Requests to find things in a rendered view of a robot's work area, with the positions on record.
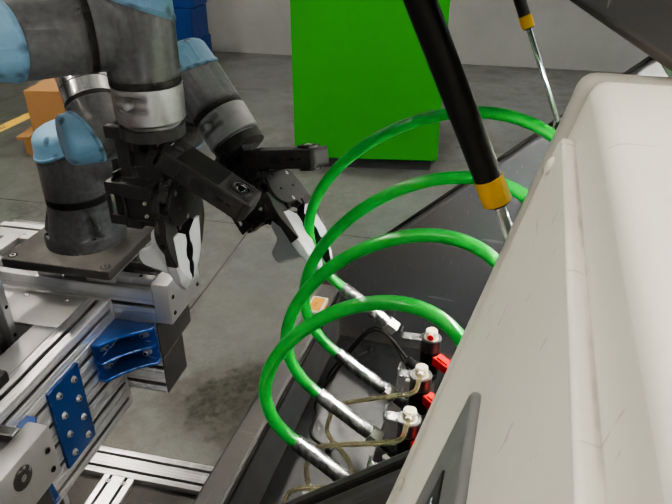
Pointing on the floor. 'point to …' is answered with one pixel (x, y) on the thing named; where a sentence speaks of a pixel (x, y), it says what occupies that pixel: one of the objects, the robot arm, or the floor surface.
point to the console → (574, 320)
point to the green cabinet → (362, 80)
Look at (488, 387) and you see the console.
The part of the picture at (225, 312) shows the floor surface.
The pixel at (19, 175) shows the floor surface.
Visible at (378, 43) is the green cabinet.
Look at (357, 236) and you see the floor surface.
